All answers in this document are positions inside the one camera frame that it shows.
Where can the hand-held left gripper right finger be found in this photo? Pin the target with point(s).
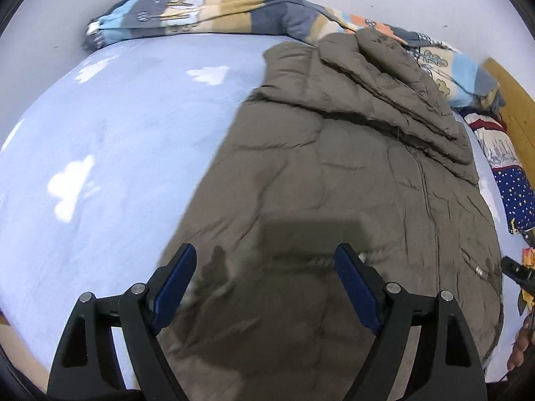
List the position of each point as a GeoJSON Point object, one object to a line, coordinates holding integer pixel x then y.
{"type": "Point", "coordinates": [357, 292]}

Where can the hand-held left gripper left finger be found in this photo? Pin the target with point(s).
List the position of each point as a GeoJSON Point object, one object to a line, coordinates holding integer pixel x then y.
{"type": "Point", "coordinates": [173, 292]}

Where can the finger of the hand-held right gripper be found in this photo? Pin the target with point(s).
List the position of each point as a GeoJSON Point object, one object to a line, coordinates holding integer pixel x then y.
{"type": "Point", "coordinates": [516, 269]}

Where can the brown quilted puffer jacket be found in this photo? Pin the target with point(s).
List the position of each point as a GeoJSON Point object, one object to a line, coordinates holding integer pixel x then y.
{"type": "Point", "coordinates": [313, 167]}

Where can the star-printed pillow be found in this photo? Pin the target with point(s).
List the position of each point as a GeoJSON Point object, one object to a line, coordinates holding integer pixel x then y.
{"type": "Point", "coordinates": [516, 192]}

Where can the person's dark clothing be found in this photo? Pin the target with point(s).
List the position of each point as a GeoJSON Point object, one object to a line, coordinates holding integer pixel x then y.
{"type": "Point", "coordinates": [508, 388]}

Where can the light blue cloud-print bed sheet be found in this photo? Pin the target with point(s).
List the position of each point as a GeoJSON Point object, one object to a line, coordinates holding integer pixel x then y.
{"type": "Point", "coordinates": [104, 133]}

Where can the wooden headboard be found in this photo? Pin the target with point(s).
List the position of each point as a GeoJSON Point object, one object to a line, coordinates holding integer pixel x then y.
{"type": "Point", "coordinates": [518, 96]}

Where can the patchwork printed blanket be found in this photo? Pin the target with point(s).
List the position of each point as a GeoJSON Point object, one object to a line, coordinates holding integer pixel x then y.
{"type": "Point", "coordinates": [250, 12]}

